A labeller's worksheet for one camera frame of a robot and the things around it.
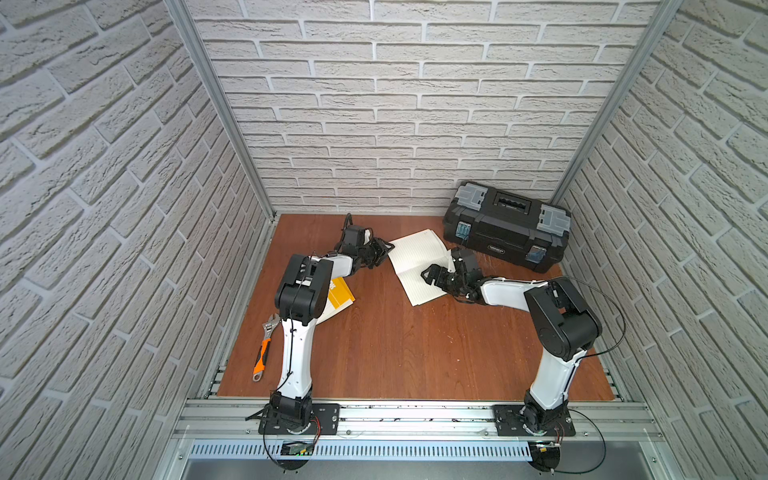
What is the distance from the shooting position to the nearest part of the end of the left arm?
87cm

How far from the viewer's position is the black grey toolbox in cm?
94

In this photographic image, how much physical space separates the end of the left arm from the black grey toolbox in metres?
0.26
